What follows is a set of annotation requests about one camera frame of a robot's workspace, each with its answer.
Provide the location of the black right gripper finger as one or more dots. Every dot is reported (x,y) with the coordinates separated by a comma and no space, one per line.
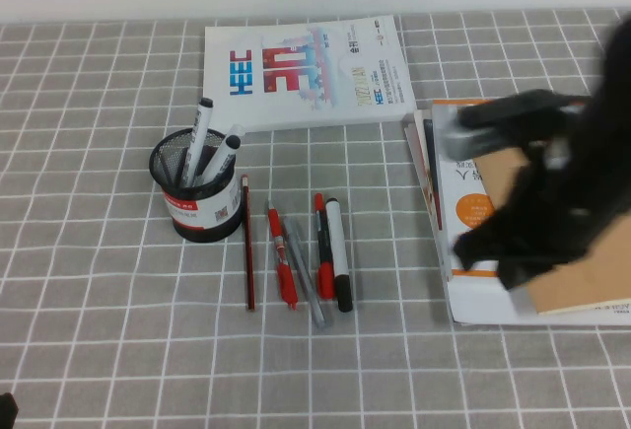
(475,251)
(527,273)

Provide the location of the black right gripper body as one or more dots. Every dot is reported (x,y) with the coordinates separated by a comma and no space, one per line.
(557,202)

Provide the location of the white marker with black cap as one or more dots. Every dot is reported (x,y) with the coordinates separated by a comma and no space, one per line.
(224,150)
(198,125)
(337,241)

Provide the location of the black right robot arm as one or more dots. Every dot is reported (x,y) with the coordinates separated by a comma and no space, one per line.
(616,103)

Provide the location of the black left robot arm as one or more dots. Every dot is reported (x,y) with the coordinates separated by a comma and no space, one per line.
(6,411)

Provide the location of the grey pen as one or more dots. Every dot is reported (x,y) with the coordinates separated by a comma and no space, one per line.
(305,276)

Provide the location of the red gel pen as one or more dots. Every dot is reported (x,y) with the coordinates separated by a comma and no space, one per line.
(282,264)

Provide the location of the black mesh pen holder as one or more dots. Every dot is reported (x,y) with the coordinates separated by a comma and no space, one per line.
(197,214)

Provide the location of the tan classic note notebook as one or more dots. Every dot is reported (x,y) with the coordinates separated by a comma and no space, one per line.
(586,281)

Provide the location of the orange and white booklet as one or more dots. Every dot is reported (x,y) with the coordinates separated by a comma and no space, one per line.
(458,192)

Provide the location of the dark covered booklet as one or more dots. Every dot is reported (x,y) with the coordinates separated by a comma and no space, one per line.
(428,148)

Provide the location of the magazine with red edge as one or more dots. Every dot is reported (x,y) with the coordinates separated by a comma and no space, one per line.
(418,153)

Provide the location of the red and black marker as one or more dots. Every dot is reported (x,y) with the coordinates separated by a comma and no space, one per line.
(325,281)

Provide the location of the red and black pencil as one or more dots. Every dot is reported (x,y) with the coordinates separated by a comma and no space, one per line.
(247,241)

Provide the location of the white HEEC book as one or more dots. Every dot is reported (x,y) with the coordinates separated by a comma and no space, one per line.
(296,108)

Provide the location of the grey checked tablecloth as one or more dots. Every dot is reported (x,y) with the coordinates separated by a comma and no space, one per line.
(98,301)

